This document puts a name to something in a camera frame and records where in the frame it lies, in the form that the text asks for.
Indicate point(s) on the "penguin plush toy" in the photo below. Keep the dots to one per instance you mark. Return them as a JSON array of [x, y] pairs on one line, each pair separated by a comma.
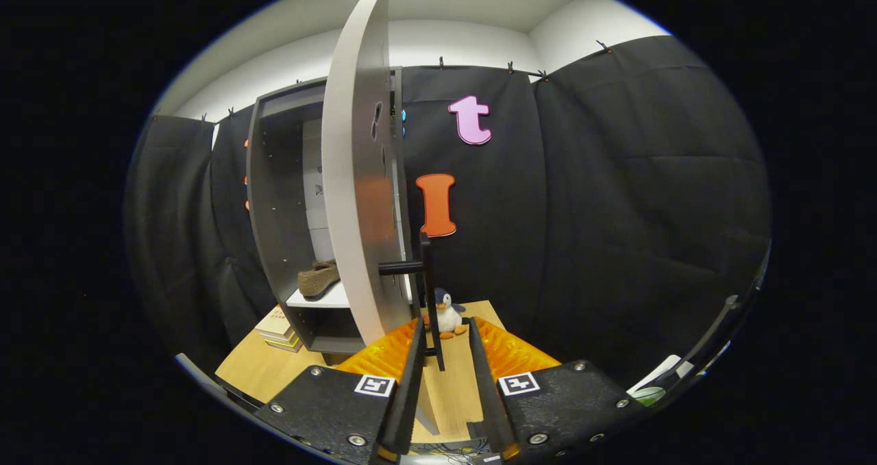
[[449, 318]]

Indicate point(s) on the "dark grey shoe cabinet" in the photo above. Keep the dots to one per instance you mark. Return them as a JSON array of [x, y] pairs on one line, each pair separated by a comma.
[[274, 211]]

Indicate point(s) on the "black backdrop cloth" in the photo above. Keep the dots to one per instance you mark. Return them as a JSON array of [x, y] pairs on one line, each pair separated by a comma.
[[616, 211]]

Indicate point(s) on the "white shoe cabinet door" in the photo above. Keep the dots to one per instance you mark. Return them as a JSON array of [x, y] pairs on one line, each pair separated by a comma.
[[356, 211]]

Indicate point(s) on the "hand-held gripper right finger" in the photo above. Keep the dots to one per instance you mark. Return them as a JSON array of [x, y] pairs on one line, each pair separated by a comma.
[[488, 396]]

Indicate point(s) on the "yellow edged book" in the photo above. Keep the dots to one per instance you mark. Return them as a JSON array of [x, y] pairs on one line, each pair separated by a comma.
[[284, 340]]

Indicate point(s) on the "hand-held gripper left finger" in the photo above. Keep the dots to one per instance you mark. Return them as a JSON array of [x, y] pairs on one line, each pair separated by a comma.
[[408, 396]]

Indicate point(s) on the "brown fuzzy shoe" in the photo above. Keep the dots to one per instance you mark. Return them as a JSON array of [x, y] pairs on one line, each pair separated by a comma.
[[316, 280]]

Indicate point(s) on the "green round object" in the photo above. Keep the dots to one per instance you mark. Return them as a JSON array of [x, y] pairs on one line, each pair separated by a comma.
[[647, 396]]

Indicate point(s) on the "white flat object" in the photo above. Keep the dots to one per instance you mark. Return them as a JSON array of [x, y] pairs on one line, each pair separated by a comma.
[[661, 372]]

